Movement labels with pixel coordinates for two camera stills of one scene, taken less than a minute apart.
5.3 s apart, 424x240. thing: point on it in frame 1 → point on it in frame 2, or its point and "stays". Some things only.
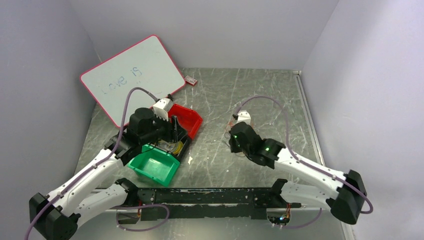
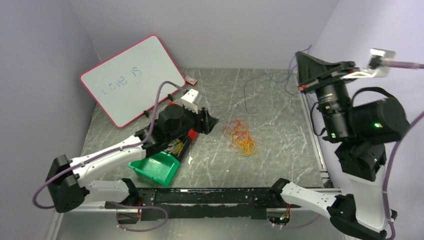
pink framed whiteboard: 147,65 stays
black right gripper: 234,148 → 310,68
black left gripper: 170,127 → 206,125
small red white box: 190,80 stays
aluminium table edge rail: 300,84 stays
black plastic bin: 179,147 stays
